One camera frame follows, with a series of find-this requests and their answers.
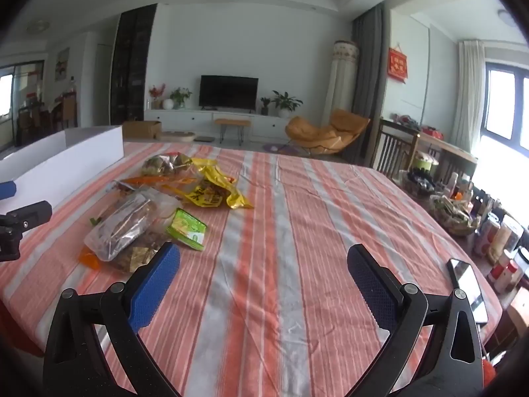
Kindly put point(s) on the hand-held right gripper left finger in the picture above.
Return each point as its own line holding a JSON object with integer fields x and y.
{"x": 155, "y": 285}

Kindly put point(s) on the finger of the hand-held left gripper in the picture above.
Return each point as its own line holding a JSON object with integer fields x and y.
{"x": 7, "y": 189}
{"x": 33, "y": 213}

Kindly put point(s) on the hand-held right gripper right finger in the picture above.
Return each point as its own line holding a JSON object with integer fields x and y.
{"x": 372, "y": 285}

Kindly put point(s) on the long white box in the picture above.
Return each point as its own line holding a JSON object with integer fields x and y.
{"x": 62, "y": 161}

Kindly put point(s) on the green snack packet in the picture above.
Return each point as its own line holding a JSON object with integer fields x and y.
{"x": 188, "y": 227}

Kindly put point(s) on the clear bread packet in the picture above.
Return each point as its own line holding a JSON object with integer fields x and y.
{"x": 124, "y": 219}

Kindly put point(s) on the yellow snack packet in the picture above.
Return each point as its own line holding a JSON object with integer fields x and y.
{"x": 206, "y": 194}

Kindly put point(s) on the long orange snack packet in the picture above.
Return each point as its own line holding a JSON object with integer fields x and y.
{"x": 144, "y": 181}

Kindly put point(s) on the gold clear chestnut packet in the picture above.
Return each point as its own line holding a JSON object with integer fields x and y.
{"x": 165, "y": 164}

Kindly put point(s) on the glass sliding door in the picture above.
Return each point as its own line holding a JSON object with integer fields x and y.
{"x": 22, "y": 103}

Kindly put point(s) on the orange striped tablecloth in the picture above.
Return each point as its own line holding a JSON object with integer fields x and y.
{"x": 289, "y": 235}

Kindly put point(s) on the black smartphone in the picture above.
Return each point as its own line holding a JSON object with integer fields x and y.
{"x": 469, "y": 285}

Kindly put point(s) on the wicker basket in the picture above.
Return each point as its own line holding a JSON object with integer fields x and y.
{"x": 450, "y": 215}

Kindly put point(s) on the black basket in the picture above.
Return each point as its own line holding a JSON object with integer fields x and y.
{"x": 419, "y": 182}

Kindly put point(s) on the green pot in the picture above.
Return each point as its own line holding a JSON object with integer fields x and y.
{"x": 425, "y": 163}

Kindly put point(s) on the cardboard box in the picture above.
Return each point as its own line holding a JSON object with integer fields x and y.
{"x": 142, "y": 130}

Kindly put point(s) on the dark wooden chair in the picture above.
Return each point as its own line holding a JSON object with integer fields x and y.
{"x": 392, "y": 149}

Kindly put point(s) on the cluster of bottles and jars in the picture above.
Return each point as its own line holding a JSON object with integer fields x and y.
{"x": 504, "y": 235}

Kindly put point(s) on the beige round floor pad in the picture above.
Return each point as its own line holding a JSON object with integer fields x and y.
{"x": 177, "y": 135}

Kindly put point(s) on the wooden side table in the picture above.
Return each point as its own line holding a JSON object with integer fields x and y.
{"x": 450, "y": 147}

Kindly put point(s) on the orange lounge chair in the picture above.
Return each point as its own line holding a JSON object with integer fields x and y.
{"x": 318, "y": 134}

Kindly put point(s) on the round ceiling light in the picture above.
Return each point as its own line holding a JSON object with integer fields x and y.
{"x": 41, "y": 27}

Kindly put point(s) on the purple floor mat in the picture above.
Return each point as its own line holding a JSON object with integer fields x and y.
{"x": 277, "y": 147}

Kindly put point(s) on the white television cabinet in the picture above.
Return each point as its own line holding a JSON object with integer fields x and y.
{"x": 186, "y": 118}

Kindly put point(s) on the black display cabinet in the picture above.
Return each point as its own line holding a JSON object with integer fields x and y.
{"x": 132, "y": 70}

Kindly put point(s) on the round white vase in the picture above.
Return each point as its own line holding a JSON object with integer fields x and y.
{"x": 167, "y": 104}

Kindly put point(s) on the red flowers in vase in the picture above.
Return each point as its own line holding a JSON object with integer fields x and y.
{"x": 157, "y": 91}

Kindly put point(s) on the small wooden bench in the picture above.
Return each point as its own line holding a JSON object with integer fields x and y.
{"x": 232, "y": 122}

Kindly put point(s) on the green plant in glass vase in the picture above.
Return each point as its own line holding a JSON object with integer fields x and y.
{"x": 180, "y": 95}

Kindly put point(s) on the leafy plant in white pot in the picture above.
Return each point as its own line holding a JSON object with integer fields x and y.
{"x": 284, "y": 105}

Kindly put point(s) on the small plant in dark pot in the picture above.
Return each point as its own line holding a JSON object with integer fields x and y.
{"x": 264, "y": 109}

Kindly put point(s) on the black television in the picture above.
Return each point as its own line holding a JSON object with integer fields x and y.
{"x": 228, "y": 91}

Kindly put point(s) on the covered standing air conditioner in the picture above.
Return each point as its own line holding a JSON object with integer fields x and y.
{"x": 341, "y": 78}

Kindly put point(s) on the grey curtain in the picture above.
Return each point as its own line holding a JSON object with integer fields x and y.
{"x": 368, "y": 70}

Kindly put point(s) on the white curtain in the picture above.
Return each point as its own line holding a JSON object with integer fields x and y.
{"x": 469, "y": 91}

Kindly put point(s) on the dark framed window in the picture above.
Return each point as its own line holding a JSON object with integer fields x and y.
{"x": 506, "y": 103}

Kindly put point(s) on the wall painting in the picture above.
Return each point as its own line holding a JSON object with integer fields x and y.
{"x": 62, "y": 64}

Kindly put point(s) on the red wall hanging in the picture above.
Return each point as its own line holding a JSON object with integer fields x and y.
{"x": 397, "y": 66}

